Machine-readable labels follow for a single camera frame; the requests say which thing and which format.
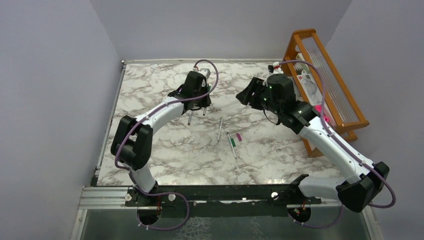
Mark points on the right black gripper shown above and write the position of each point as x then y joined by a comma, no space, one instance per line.
253,94

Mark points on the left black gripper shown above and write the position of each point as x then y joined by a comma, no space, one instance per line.
197,102

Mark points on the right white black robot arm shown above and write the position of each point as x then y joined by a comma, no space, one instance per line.
361,180

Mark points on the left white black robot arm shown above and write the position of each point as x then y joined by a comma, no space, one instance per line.
133,140

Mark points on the pink pen cap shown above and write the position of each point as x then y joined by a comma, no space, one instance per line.
239,137

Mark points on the silver pen green tip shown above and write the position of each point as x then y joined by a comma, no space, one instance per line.
232,148

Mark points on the white package in rack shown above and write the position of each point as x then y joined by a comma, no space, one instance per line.
308,83

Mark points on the pink item in rack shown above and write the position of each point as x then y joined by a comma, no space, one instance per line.
319,108

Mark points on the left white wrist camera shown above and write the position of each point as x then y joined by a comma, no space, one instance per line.
204,71

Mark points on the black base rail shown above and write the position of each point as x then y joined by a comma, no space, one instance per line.
213,201

